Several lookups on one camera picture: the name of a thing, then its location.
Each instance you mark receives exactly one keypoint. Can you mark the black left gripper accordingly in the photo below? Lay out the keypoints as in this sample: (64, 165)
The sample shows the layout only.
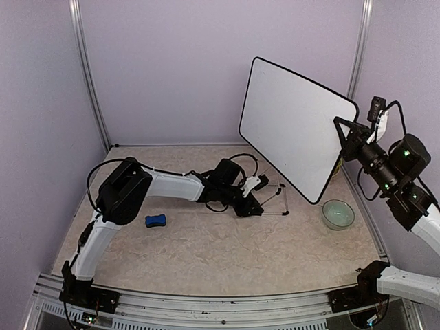
(245, 210)

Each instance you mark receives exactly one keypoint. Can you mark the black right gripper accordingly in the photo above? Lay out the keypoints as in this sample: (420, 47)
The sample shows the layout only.
(353, 142)

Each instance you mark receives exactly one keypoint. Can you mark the metal whiteboard stand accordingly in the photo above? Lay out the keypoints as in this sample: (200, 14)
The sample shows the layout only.
(273, 196)

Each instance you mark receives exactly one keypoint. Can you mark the white whiteboard with black frame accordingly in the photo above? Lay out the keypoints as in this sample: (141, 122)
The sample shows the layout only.
(287, 118)

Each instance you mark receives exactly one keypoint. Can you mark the blue whiteboard eraser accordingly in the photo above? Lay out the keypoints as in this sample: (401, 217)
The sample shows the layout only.
(155, 221)

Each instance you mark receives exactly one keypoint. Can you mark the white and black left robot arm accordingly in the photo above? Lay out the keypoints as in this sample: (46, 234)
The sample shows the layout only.
(120, 198)

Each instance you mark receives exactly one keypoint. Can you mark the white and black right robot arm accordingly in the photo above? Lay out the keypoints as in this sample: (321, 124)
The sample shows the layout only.
(412, 207)

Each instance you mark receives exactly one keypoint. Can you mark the yellow-green plastic bowl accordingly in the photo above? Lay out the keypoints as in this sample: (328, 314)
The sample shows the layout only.
(337, 169)

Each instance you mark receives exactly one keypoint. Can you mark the clear glass bowl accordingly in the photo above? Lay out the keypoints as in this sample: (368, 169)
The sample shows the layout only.
(337, 214)

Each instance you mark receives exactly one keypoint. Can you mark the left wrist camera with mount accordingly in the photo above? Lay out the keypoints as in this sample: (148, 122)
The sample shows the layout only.
(254, 183)

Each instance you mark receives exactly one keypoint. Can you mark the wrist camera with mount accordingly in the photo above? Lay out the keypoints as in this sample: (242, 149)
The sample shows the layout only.
(254, 183)
(378, 117)

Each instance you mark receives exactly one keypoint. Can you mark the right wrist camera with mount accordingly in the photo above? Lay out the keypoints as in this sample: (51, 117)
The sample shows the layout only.
(378, 117)

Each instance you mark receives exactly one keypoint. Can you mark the right aluminium frame post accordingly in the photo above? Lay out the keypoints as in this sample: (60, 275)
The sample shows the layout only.
(351, 21)

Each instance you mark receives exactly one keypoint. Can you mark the aluminium frame post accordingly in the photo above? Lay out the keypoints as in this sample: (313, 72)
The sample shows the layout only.
(351, 21)
(79, 32)

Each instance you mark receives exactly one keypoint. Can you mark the front aluminium rail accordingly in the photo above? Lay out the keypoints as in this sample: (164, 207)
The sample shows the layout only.
(145, 310)

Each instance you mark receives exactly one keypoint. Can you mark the left aluminium frame post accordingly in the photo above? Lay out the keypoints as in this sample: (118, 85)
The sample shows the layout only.
(79, 32)

